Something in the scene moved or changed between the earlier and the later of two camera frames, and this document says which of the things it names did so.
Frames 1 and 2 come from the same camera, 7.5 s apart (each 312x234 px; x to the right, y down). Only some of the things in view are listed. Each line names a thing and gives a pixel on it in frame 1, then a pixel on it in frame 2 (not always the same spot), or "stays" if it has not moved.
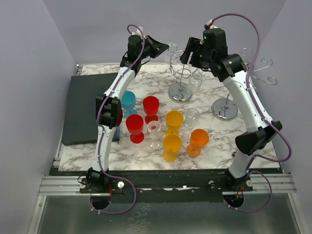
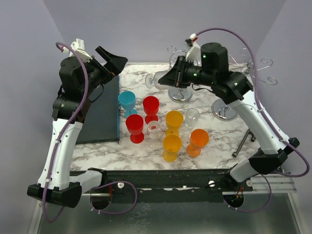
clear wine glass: (154, 133) stays
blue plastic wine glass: (128, 100) stays
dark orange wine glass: (199, 138) stays
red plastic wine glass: (151, 107) stays
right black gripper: (192, 45) to (175, 76)
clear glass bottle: (170, 57) to (151, 81)
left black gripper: (159, 47) to (111, 68)
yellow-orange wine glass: (172, 144) stays
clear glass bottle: (191, 116) stays
